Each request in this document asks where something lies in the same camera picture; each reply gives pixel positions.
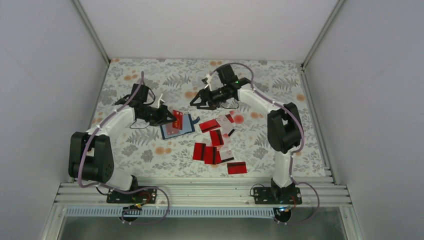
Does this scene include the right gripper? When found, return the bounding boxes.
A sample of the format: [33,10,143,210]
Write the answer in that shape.
[190,85,229,111]

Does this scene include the blue card holder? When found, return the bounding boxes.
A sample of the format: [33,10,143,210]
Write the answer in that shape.
[160,110,200,140]

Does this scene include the red card gold ribbon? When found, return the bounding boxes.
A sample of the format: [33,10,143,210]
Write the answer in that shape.
[172,109,184,130]

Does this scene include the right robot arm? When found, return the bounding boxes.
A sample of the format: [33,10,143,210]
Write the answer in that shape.
[190,62,305,204]

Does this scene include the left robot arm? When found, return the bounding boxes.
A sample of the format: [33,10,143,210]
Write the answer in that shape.
[68,83,177,203]

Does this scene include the red card black stripe top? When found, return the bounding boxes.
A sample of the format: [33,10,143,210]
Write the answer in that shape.
[198,119,221,133]

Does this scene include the red card black stripe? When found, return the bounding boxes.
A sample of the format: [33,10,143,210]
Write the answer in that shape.
[198,119,221,133]
[192,142,207,161]
[227,161,248,175]
[203,146,222,165]

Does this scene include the translucent red circle card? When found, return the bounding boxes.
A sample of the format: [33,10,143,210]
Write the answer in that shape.
[230,109,245,125]

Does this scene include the red card black stripe left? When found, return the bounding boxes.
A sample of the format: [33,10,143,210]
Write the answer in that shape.
[192,142,207,161]

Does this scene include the red card black stripe front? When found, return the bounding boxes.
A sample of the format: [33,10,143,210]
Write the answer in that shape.
[203,146,222,165]

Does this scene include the white card black stripe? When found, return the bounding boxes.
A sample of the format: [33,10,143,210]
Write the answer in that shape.
[219,150,235,163]

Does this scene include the red card black stripe middle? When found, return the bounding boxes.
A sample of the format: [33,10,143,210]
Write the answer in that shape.
[227,161,248,175]

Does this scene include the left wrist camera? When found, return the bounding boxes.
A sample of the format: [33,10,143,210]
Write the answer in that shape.
[130,83,150,104]

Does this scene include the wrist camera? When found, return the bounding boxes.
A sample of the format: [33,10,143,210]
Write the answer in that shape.
[130,83,150,104]
[216,64,239,86]

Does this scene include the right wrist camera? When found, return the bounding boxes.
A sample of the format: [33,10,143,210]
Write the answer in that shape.
[216,64,239,86]

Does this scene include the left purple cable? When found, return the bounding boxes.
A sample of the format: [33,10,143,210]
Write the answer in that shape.
[77,71,170,226]

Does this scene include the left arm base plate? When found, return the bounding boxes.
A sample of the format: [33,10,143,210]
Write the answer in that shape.
[106,186,158,205]

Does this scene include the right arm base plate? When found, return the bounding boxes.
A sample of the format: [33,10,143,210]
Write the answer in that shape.
[251,186,303,205]

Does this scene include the aluminium rail frame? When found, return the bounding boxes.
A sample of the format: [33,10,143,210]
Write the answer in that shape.
[54,176,352,207]

